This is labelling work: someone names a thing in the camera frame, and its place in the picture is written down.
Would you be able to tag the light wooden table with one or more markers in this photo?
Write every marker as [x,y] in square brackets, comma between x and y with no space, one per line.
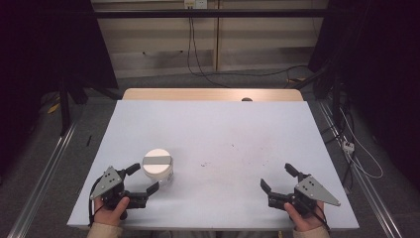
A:
[198,94]

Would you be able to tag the black horizontal bar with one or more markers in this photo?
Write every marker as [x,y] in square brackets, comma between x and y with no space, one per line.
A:
[211,13]

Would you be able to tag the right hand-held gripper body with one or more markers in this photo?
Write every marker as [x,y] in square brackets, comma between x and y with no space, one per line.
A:
[312,191]

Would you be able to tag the black metal stand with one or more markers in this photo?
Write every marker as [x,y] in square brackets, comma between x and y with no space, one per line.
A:
[64,105]

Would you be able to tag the clear jar with white lid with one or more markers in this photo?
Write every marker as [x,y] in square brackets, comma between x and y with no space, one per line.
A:
[157,163]

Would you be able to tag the white power strip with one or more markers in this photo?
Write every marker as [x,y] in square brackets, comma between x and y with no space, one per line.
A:
[348,146]

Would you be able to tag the white wall socket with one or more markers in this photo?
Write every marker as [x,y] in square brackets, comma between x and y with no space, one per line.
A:
[195,3]

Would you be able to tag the yellow floor tape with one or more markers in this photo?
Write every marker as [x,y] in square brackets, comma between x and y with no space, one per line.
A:
[53,108]

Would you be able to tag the person's right hand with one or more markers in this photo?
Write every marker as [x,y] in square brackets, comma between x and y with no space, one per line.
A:
[308,222]

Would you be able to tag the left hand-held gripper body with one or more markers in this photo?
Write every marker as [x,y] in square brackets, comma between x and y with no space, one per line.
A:
[110,185]

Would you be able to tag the black curtain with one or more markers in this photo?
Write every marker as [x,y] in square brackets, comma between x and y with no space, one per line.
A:
[376,66]
[49,43]

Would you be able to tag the person's left hand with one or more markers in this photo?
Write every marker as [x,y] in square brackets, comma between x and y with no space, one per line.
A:
[110,215]

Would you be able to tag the aluminium floor rail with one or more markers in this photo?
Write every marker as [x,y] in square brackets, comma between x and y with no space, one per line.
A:
[360,178]
[46,178]

